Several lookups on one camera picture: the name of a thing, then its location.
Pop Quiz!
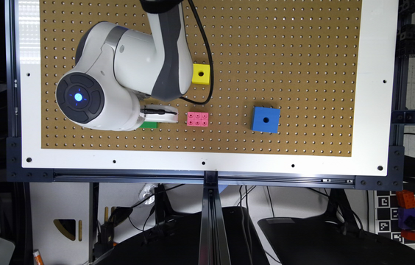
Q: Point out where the black aluminium table frame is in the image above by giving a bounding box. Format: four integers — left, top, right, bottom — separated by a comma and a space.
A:
4, 0, 415, 265

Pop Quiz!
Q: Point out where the black office chair right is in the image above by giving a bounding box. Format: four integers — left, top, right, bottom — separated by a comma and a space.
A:
258, 189, 415, 265

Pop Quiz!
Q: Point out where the black white fiducial marker sheet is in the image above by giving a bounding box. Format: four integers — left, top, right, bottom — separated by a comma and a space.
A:
374, 191, 415, 245

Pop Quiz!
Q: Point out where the black block stack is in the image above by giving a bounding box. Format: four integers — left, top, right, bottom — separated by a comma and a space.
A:
396, 0, 415, 57

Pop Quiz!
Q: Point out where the blue cube block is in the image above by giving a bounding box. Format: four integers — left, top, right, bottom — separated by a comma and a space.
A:
251, 106, 280, 133

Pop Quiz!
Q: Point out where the black office chair left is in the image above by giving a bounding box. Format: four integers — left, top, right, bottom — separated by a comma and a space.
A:
95, 202, 269, 265

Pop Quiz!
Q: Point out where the pink studded brick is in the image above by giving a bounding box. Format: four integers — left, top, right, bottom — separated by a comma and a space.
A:
187, 112, 209, 127

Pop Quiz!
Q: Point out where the white board frame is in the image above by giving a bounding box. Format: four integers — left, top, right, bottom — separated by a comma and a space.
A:
14, 0, 400, 177

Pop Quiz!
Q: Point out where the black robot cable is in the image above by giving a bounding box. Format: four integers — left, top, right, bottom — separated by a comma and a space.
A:
180, 0, 216, 105

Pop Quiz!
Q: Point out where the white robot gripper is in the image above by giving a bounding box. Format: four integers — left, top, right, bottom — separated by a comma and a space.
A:
141, 105, 179, 123

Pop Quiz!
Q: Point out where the orange block on shelf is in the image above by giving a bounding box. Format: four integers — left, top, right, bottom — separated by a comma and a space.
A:
396, 190, 415, 209

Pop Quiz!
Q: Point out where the green cube block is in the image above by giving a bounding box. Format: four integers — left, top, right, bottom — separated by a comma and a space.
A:
140, 121, 158, 129

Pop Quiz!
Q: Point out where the yellow cube block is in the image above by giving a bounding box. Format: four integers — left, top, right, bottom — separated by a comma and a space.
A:
192, 63, 210, 85

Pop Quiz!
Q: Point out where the red block on shelf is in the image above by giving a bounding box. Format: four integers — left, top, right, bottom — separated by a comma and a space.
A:
401, 230, 415, 241

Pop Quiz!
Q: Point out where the black office chair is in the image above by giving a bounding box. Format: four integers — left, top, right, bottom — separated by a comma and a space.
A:
258, 189, 415, 265
95, 202, 269, 265

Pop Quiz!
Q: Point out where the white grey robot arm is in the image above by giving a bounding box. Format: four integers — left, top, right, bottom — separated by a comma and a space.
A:
55, 1, 194, 131

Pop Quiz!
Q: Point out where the brown pegboard panel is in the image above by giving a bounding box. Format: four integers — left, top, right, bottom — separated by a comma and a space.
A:
39, 0, 362, 157

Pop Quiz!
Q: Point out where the purple block on shelf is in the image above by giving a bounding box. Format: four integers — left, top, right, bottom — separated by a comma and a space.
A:
398, 208, 415, 230

